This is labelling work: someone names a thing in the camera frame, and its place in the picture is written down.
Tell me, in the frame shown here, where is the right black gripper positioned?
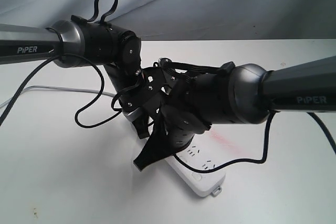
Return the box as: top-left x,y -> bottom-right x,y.
133,104 -> 205,171

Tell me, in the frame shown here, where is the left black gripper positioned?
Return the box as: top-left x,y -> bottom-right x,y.
128,107 -> 150,139

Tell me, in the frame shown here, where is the white five-outlet power strip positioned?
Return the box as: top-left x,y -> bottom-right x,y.
131,121 -> 227,198

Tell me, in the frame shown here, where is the left black Piper robot arm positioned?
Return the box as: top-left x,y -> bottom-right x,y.
1,16 -> 144,129

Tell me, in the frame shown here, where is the right black Piper robot arm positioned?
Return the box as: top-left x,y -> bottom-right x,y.
134,57 -> 335,170

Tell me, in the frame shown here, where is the grey backdrop cloth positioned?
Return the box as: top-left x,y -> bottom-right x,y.
1,0 -> 335,40

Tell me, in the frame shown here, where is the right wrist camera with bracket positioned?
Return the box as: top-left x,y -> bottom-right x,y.
118,84 -> 166,120

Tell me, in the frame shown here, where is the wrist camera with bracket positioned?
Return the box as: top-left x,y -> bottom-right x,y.
142,58 -> 177,94
118,84 -> 166,120

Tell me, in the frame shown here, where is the grey power cable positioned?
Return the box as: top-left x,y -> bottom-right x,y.
0,85 -> 119,109

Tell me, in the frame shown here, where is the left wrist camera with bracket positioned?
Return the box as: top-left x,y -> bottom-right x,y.
142,58 -> 177,94

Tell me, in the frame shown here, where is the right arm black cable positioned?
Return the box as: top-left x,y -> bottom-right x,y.
157,58 -> 336,174

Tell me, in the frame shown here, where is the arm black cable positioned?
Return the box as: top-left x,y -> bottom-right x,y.
157,58 -> 336,174
0,0 -> 148,129

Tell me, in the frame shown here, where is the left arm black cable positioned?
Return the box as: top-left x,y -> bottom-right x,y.
0,0 -> 148,129

